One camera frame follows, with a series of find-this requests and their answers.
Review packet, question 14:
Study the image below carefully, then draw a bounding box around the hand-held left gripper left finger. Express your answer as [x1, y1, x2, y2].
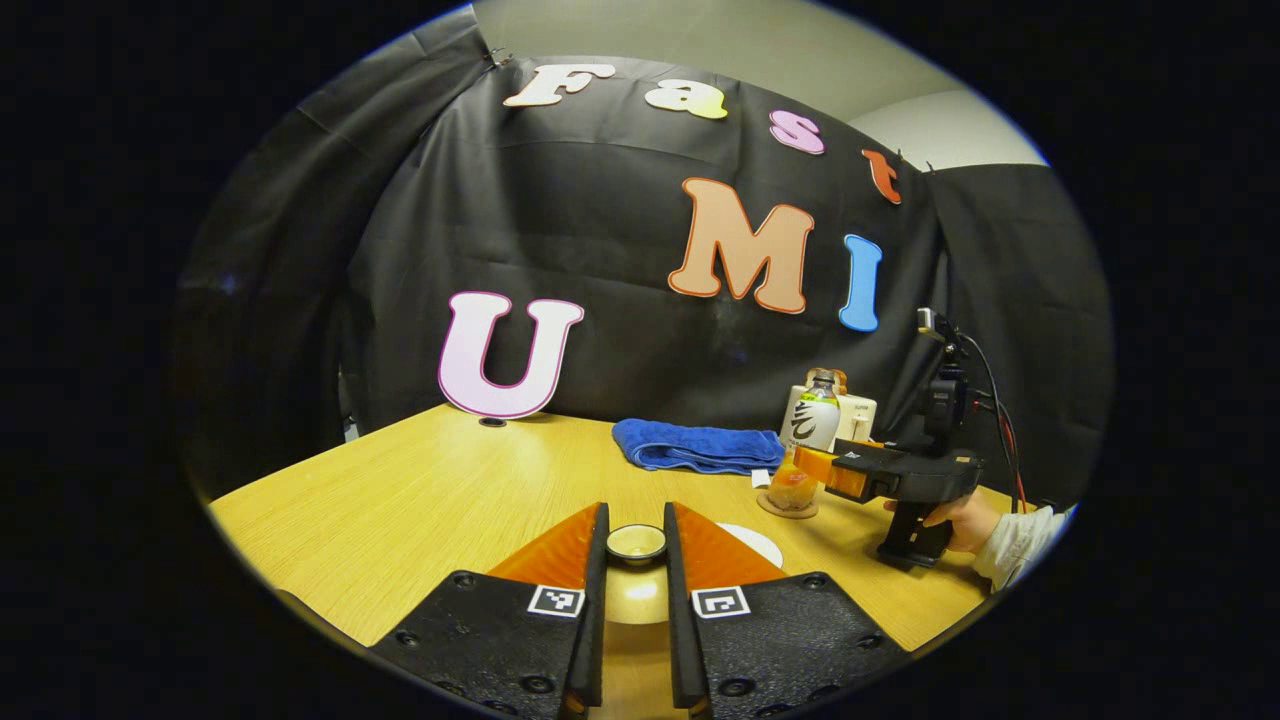
[368, 502, 611, 719]

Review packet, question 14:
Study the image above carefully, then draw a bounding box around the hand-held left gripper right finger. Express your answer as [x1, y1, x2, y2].
[663, 502, 913, 719]

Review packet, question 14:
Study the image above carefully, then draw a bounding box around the cream teacup lid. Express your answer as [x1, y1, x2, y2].
[600, 523, 673, 627]

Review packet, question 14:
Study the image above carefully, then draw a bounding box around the white plastic water bottle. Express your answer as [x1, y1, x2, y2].
[767, 368, 842, 514]

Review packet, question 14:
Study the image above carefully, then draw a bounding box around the round cork coaster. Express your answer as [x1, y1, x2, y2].
[757, 488, 821, 520]

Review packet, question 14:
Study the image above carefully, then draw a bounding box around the cream teacup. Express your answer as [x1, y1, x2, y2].
[716, 522, 785, 570]

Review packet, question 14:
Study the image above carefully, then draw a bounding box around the white toaster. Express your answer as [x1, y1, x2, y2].
[782, 383, 879, 446]

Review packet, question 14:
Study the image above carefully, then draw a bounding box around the folded blue towel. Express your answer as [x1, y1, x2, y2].
[612, 418, 786, 489]

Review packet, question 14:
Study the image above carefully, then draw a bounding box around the black backdrop cloth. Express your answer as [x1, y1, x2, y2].
[175, 5, 1116, 506]

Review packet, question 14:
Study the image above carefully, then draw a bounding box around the black cable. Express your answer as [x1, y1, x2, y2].
[958, 333, 1021, 511]

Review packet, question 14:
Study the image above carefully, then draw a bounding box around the red cable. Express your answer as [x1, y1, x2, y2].
[995, 410, 1029, 513]

